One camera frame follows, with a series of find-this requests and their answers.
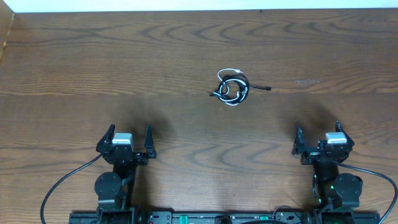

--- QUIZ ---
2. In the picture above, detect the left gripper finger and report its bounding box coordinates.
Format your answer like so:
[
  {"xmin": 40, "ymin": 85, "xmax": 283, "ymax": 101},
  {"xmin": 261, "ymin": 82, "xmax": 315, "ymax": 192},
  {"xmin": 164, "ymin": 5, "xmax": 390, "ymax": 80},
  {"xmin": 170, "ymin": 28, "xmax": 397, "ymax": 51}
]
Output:
[
  {"xmin": 96, "ymin": 124, "xmax": 115, "ymax": 148},
  {"xmin": 144, "ymin": 125, "xmax": 157, "ymax": 159}
]

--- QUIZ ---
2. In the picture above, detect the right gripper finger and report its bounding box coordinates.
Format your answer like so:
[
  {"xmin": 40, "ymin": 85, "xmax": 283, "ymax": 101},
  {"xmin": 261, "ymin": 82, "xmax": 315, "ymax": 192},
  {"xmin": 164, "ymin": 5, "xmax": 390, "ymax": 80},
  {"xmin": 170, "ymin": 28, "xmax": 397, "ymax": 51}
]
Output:
[
  {"xmin": 335, "ymin": 121, "xmax": 353, "ymax": 143},
  {"xmin": 292, "ymin": 126, "xmax": 305, "ymax": 155}
]

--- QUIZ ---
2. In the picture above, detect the white usb cable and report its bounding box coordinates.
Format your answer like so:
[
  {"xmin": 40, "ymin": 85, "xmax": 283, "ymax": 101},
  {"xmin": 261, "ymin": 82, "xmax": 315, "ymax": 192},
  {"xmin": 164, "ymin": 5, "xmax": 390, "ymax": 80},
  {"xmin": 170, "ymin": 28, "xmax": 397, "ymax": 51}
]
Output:
[{"xmin": 216, "ymin": 68, "xmax": 249, "ymax": 106}]

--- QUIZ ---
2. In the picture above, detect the black usb cable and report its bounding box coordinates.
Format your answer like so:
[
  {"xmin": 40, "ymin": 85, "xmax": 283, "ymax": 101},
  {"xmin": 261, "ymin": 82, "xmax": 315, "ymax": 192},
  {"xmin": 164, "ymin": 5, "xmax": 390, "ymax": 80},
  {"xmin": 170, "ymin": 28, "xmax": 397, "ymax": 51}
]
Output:
[{"xmin": 209, "ymin": 73, "xmax": 272, "ymax": 105}]

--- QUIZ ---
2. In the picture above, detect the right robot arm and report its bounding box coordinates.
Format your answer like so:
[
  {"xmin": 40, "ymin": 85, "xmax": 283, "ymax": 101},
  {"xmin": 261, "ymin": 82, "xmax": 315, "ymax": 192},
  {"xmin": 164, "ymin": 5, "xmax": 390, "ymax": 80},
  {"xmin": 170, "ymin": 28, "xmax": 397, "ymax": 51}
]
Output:
[{"xmin": 292, "ymin": 122, "xmax": 363, "ymax": 224}]

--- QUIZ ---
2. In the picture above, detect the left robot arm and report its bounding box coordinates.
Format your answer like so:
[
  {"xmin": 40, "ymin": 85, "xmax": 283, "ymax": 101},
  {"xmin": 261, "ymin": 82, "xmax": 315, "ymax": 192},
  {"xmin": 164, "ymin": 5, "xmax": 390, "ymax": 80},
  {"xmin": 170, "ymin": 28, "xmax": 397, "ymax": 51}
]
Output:
[{"xmin": 95, "ymin": 124, "xmax": 157, "ymax": 224}]

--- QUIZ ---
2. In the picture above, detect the right camera cable black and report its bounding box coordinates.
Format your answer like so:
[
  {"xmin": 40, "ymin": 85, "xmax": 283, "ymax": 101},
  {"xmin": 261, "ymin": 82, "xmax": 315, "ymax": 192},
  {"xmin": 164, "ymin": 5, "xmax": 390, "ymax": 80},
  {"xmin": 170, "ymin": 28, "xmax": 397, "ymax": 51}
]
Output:
[{"xmin": 334, "ymin": 160, "xmax": 398, "ymax": 224}]

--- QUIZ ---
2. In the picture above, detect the camera cable black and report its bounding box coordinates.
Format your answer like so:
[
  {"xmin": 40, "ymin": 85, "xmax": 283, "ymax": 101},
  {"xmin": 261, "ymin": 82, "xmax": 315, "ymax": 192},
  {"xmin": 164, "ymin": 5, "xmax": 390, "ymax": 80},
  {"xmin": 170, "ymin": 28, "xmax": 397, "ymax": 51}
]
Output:
[
  {"xmin": 40, "ymin": 154, "xmax": 102, "ymax": 224},
  {"xmin": 334, "ymin": 160, "xmax": 398, "ymax": 224}
]

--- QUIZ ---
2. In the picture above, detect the left camera cable black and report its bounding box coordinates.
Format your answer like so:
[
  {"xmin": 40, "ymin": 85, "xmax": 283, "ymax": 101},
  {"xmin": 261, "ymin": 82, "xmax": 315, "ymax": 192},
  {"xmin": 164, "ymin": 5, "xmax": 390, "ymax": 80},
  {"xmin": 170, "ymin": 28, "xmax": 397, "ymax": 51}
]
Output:
[{"xmin": 40, "ymin": 154, "xmax": 102, "ymax": 224}]

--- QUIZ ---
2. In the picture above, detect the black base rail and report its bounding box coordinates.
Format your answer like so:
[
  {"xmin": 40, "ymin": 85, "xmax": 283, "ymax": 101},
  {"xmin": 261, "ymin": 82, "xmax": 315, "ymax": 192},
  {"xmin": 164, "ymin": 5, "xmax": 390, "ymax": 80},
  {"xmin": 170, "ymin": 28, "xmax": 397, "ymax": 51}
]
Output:
[{"xmin": 68, "ymin": 210, "xmax": 380, "ymax": 224}]

